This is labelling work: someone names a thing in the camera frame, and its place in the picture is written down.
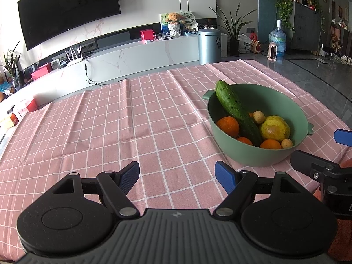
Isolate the dark grey cabinet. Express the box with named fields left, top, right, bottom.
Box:
left=291, top=0, right=324, bottom=51

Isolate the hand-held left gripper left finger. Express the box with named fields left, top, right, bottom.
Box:
left=52, top=161, right=141, bottom=218

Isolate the snake plant in black pot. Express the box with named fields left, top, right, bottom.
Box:
left=209, top=2, right=258, bottom=57

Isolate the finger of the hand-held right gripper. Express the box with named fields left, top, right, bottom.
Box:
left=290, top=150, right=352, bottom=183
left=334, top=129, right=352, bottom=145

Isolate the black television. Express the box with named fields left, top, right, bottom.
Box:
left=17, top=0, right=122, bottom=51

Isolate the brown wooden figure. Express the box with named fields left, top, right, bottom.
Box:
left=330, top=20, right=342, bottom=52

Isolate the green colander bowl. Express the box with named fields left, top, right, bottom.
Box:
left=203, top=84, right=315, bottom=167

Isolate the black power cable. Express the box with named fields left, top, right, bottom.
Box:
left=85, top=54, right=127, bottom=86

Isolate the long red box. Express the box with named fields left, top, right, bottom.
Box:
left=31, top=63, right=53, bottom=81

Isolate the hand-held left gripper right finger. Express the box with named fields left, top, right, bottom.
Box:
left=212, top=161, right=303, bottom=218

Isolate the yellow-green round fruit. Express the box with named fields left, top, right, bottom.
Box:
left=260, top=115, right=291, bottom=143

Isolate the round paper fan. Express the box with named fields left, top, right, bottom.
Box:
left=180, top=11, right=197, bottom=31

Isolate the pink checked tablecloth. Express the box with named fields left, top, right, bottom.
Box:
left=0, top=59, right=352, bottom=259

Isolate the teddy bear in white pot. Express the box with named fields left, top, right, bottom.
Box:
left=166, top=11, right=186, bottom=37

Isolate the grey trash can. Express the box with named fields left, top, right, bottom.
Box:
left=197, top=28, right=222, bottom=65

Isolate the small red box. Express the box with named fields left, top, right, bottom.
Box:
left=25, top=97, right=38, bottom=113

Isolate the green cucumber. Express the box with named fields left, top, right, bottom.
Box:
left=215, top=80, right=263, bottom=147

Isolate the blue water bottle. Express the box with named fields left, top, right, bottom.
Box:
left=269, top=19, right=287, bottom=59

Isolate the white marble cabinet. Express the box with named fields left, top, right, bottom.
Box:
left=0, top=31, right=229, bottom=132

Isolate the large orange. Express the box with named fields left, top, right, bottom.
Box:
left=216, top=116, right=240, bottom=139

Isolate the red bag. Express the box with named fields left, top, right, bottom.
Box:
left=250, top=33, right=262, bottom=54

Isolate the white router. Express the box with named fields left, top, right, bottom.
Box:
left=64, top=47, right=84, bottom=67

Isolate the white plastic bag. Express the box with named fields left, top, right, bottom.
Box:
left=238, top=34, right=253, bottom=54

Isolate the green potted plant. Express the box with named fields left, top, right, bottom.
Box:
left=0, top=41, right=22, bottom=89

